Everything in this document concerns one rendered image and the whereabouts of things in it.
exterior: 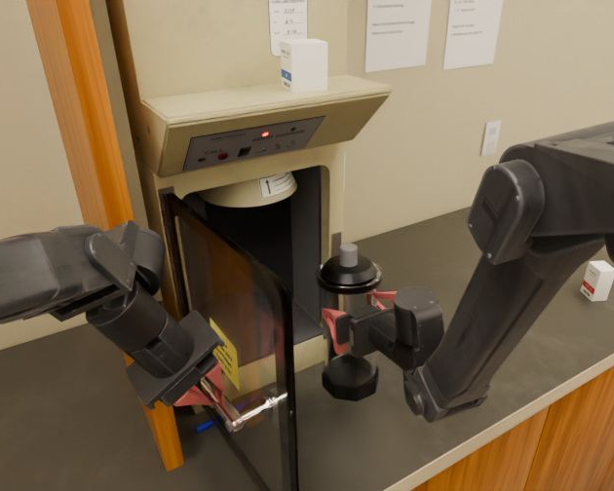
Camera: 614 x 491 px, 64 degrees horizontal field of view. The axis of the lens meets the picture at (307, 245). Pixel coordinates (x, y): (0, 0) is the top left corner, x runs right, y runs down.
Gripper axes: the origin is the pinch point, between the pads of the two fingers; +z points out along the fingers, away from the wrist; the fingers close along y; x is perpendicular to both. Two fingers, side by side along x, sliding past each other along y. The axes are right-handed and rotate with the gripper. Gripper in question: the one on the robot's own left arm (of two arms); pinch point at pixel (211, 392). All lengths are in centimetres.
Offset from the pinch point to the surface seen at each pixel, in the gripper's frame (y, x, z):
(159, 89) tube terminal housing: -20.0, -22.3, -25.0
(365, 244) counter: -53, -52, 57
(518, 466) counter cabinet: -34, 12, 75
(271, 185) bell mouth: -27.0, -22.7, -1.9
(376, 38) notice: -83, -59, 9
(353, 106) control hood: -38.8, -10.0, -12.2
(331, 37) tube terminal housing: -46, -20, -17
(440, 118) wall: -96, -56, 42
